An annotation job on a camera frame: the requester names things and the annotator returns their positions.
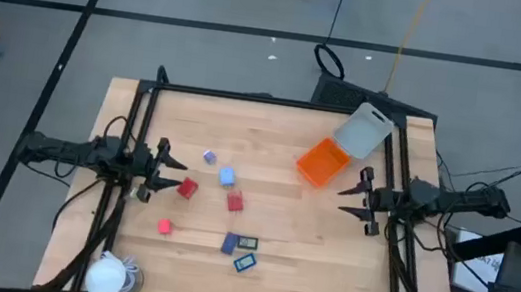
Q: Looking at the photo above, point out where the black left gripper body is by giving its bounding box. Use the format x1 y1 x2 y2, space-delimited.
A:
124 140 165 205

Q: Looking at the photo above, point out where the orange plastic basket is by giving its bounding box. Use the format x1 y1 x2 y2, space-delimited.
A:
293 133 356 193

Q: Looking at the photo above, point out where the white paper sheet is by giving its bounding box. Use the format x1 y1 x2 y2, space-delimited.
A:
447 227 507 292

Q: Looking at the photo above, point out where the black perforated computer case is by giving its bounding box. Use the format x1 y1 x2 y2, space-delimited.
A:
308 70 444 135

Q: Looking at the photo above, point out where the white plastic bin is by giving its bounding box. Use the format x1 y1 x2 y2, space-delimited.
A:
329 98 398 164

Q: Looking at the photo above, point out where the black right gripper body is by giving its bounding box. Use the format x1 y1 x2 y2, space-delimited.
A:
366 182 413 223

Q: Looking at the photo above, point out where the black cable with loop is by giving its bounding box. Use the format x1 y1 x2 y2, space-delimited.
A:
310 0 355 81

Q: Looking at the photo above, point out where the white face mask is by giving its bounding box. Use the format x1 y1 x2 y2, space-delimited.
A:
83 248 131 292

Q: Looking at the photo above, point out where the red wall charger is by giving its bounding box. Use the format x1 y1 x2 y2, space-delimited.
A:
224 188 246 214
175 176 201 202

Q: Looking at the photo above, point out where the blue cased digital display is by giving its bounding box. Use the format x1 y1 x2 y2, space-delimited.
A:
231 250 259 275

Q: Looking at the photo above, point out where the dark blue plastic case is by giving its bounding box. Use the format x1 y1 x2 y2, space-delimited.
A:
219 231 240 257

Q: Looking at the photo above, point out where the yellow hanging cable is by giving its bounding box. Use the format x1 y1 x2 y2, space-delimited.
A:
382 0 435 99

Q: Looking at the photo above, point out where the pink wall charger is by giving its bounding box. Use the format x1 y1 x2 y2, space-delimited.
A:
156 217 175 237

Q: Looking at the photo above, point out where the light blue wall charger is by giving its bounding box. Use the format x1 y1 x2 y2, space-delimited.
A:
216 165 238 189

